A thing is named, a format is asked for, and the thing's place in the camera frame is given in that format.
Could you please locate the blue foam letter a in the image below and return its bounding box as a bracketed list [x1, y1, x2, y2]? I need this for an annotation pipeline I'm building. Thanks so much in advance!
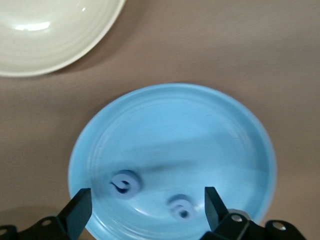
[166, 194, 198, 223]

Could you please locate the brown table cloth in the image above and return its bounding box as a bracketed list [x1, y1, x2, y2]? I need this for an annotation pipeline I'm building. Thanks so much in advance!
[0, 0, 320, 240]

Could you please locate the beige plate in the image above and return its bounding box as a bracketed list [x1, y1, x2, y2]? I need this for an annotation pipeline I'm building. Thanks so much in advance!
[0, 0, 127, 78]

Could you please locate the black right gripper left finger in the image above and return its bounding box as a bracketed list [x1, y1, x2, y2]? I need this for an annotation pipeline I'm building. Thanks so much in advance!
[0, 187, 93, 240]

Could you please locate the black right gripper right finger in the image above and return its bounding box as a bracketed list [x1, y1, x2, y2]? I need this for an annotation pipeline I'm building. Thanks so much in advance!
[202, 186, 307, 240]

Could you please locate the blue foam letter G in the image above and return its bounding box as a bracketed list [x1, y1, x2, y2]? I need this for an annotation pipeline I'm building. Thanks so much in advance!
[108, 169, 145, 201]

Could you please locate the blue plate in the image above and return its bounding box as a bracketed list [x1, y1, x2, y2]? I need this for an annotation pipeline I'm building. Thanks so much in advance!
[67, 82, 278, 240]

